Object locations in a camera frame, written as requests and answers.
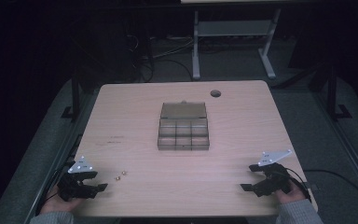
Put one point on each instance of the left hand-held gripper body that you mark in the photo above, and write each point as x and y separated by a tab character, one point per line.
74	186

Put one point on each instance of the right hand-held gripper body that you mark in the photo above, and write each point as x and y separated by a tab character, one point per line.
273	180

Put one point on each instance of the person's right hand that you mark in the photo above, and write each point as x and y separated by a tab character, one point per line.
290	194

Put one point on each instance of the person's left hand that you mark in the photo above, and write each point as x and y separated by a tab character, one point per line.
57	204

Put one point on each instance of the small brass nut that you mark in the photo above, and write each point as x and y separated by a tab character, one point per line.
117	178
124	172

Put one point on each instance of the black metal stand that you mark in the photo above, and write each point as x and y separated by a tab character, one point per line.
332	93
75	99

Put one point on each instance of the clear plastic compartment box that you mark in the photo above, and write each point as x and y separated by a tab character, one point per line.
183	127

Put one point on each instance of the aluminium floor rail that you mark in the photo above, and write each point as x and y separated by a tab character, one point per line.
349	146

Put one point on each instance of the white metal desk frame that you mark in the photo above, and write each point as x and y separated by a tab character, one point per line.
233	28

